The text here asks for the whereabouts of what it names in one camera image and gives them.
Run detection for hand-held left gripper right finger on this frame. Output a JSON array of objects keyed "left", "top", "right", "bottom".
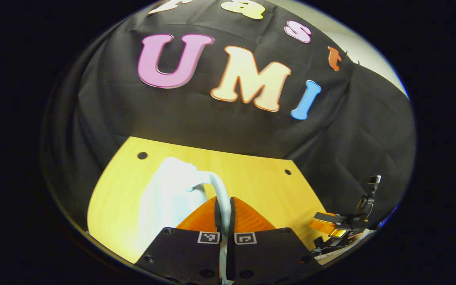
[{"left": 227, "top": 197, "right": 321, "bottom": 284}]

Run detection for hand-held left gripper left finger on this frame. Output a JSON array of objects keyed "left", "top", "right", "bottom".
[{"left": 135, "top": 197, "right": 222, "bottom": 285}]

